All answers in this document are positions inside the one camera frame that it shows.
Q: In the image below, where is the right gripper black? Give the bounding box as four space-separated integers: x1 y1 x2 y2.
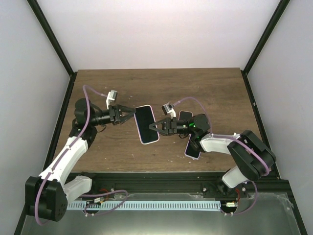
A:
149 117 195 137

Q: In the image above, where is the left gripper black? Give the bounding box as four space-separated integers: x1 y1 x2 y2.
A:
90 104 136 127

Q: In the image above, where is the beige phone case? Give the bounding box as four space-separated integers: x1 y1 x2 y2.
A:
133 104 160 145

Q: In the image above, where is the pink phone case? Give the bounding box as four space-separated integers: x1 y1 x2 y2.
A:
179 110 193 121

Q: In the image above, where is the lavender phone case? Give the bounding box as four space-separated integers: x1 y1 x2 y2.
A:
184 134 201 161

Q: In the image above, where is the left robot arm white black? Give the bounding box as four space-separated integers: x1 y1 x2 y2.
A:
25 98 136 225

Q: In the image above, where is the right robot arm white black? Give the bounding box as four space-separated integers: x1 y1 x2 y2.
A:
149 114 276 197

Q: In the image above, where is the metal front plate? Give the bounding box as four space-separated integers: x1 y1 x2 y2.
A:
21 193 301 235

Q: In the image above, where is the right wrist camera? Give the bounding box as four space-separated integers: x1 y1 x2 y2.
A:
162 102 176 118

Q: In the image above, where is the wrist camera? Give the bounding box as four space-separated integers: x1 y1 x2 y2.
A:
162 102 176 118
106 90 118 109

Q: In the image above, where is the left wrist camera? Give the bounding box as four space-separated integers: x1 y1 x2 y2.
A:
106 90 118 109

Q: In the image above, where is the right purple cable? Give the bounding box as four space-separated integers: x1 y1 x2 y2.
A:
174 96 271 216

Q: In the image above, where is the purple cable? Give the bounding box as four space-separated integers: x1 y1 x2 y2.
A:
174 96 271 216
35 84 129 226

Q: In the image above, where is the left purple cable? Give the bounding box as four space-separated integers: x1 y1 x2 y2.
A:
35 84 129 226

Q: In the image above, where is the black aluminium frame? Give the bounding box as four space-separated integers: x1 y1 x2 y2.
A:
28 0 307 235

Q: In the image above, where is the light blue slotted cable duct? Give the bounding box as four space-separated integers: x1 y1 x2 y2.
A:
67 200 221 211

